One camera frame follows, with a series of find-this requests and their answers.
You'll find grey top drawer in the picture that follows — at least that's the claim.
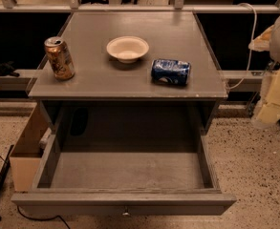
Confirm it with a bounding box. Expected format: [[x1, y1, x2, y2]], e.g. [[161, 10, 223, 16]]
[[12, 124, 236, 216]]

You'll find white ceramic bowl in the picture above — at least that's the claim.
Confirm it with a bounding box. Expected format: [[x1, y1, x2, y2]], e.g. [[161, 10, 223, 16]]
[[106, 36, 149, 64]]

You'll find black floor cable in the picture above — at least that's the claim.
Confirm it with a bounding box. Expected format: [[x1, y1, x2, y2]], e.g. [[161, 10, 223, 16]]
[[16, 205, 71, 229]]

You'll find crushed blue soda can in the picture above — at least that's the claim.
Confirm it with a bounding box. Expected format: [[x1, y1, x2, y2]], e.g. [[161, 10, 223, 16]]
[[151, 59, 191, 86]]

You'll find light wooden side panel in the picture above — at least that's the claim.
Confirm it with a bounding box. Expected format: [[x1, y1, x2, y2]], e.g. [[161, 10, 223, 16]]
[[10, 105, 48, 192]]

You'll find white cable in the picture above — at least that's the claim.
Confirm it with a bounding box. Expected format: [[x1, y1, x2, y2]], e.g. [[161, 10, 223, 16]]
[[225, 2, 258, 92]]

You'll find metal frame rail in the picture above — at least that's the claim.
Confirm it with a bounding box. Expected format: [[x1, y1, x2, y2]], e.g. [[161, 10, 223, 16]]
[[0, 4, 280, 13]]

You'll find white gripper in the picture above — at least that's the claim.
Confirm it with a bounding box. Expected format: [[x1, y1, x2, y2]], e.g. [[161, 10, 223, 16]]
[[251, 70, 280, 129]]

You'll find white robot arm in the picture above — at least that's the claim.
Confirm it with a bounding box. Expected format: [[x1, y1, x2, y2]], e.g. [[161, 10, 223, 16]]
[[248, 16, 280, 129]]

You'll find gold soda can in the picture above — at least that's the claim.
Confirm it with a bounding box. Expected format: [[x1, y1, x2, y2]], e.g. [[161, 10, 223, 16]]
[[44, 36, 75, 80]]

